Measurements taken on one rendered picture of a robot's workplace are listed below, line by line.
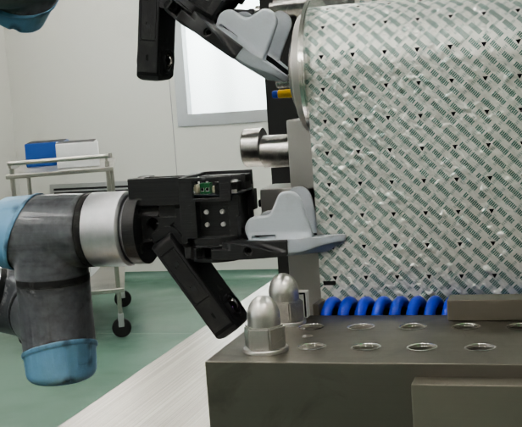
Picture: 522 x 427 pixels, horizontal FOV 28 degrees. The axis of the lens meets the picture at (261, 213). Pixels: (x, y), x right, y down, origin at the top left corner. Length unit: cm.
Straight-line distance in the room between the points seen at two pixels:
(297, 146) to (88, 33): 622
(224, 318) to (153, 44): 29
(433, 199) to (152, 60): 33
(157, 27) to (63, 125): 626
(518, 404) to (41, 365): 51
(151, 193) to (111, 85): 617
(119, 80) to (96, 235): 614
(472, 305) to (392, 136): 17
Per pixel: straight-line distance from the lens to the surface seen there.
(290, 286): 93
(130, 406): 120
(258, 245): 98
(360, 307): 97
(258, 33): 106
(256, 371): 83
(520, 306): 92
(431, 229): 98
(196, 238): 100
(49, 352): 109
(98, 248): 104
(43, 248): 107
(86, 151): 563
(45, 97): 742
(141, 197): 103
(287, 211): 98
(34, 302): 108
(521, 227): 97
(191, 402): 120
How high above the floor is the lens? 124
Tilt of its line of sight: 7 degrees down
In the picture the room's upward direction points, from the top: 4 degrees counter-clockwise
